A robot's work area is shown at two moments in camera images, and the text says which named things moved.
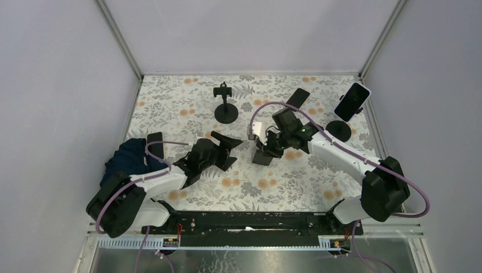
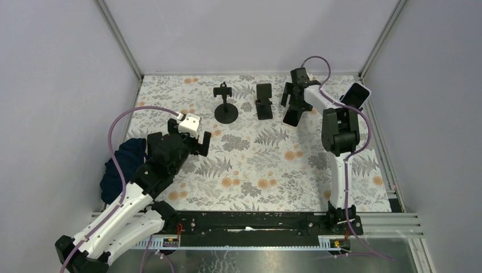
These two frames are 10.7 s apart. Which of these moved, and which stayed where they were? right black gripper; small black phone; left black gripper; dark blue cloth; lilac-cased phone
Moved: left black gripper; right black gripper; small black phone
Stayed: dark blue cloth; lilac-cased phone
